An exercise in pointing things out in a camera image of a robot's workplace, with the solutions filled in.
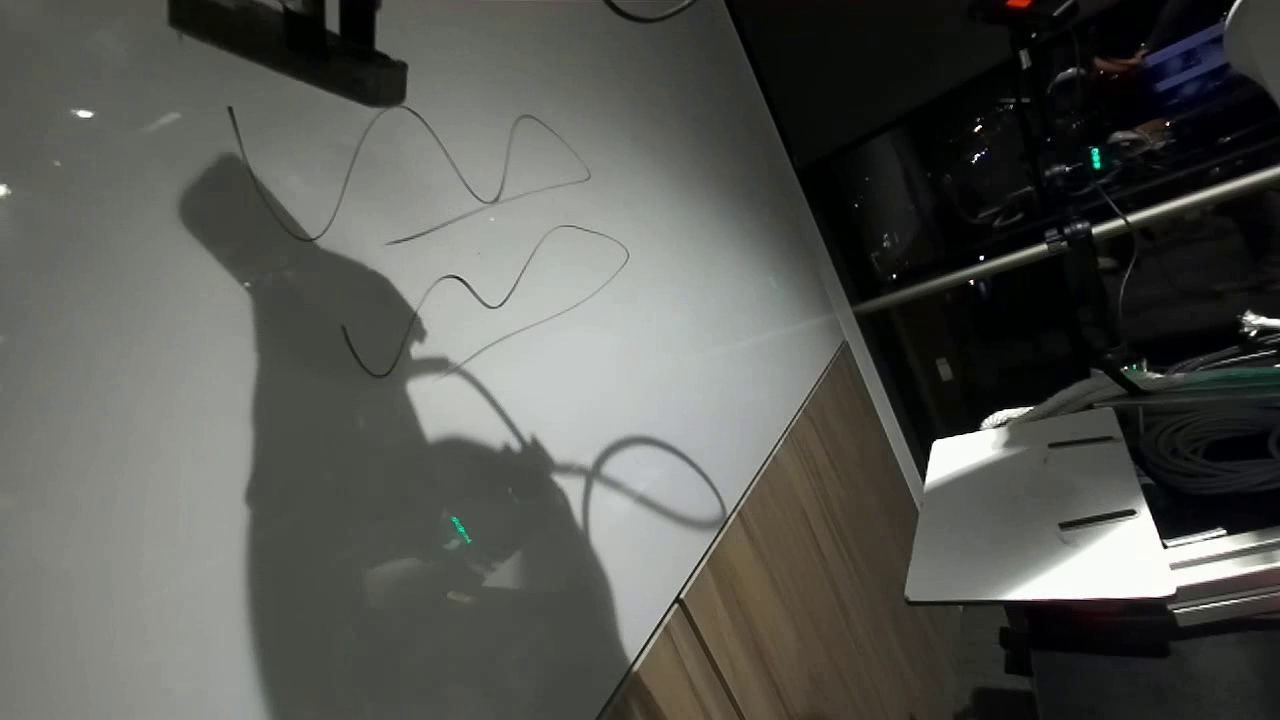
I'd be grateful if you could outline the large white board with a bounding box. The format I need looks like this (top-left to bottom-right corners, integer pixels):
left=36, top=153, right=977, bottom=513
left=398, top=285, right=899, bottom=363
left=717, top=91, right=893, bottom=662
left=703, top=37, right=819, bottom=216
left=0, top=0, right=861, bottom=720

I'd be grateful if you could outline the black tripod stand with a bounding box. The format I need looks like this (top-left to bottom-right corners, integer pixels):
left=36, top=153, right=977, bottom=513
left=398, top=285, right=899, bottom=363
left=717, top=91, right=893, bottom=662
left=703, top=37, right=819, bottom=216
left=994, top=0, right=1152, bottom=390

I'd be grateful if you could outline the long metal rod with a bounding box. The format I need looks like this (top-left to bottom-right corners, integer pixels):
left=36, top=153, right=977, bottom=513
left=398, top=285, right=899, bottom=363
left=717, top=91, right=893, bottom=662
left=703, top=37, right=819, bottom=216
left=852, top=160, right=1280, bottom=319

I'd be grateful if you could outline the blue lit screen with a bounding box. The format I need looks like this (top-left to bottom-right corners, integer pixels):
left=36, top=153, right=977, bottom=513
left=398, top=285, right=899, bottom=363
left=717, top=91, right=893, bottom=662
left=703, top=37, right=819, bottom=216
left=1141, top=18, right=1241, bottom=112

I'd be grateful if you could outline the green strap bundle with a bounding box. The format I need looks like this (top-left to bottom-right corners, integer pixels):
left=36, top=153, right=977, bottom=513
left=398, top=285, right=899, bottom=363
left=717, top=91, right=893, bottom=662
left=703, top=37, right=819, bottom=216
left=1117, top=351, right=1280, bottom=404

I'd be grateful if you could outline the black coiled hose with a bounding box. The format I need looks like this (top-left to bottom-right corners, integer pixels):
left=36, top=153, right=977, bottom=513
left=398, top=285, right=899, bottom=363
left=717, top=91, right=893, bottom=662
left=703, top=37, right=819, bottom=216
left=1127, top=396, right=1280, bottom=506

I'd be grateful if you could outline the aluminium frame rail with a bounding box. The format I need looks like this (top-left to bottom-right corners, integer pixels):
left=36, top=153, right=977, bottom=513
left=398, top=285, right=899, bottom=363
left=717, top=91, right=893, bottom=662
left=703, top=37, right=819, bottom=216
left=1160, top=519, right=1280, bottom=628

